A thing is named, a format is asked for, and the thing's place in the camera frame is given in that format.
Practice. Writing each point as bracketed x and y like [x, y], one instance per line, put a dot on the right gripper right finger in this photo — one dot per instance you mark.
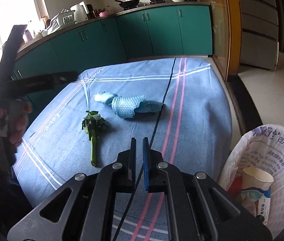
[197, 207]

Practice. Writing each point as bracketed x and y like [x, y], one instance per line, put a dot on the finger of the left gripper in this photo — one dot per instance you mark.
[8, 62]
[15, 89]

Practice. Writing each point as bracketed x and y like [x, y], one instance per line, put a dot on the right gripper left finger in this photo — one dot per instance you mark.
[83, 207]

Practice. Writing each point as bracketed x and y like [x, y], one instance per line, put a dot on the white blue ointment box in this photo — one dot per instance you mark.
[263, 205]

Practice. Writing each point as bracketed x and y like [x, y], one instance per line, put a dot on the white plastic trash bag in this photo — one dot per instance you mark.
[263, 148]

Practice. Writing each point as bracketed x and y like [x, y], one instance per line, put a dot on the teal kitchen cabinets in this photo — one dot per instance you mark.
[162, 30]

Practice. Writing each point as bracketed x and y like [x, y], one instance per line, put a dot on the person's left hand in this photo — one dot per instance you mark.
[6, 127]

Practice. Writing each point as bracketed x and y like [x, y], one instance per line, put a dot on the red snack bag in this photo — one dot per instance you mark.
[235, 189]

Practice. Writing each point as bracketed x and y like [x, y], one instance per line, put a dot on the white dish rack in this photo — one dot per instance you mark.
[60, 21]

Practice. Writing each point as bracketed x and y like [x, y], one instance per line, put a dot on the white paper cup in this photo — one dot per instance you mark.
[253, 181]

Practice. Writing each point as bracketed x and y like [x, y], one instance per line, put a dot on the blue plaid tablecloth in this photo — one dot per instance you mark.
[193, 132]

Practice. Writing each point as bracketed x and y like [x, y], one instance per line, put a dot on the green vegetable stalk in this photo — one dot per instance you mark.
[93, 125]

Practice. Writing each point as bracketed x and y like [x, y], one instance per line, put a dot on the light blue cleaning cloth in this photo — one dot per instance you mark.
[127, 107]

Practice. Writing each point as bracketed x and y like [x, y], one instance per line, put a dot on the black frying pan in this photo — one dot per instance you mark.
[128, 4]

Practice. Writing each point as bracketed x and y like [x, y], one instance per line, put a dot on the grey refrigerator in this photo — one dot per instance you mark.
[259, 42]

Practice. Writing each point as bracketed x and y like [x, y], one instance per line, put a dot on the wooden door frame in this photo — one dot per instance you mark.
[227, 34]

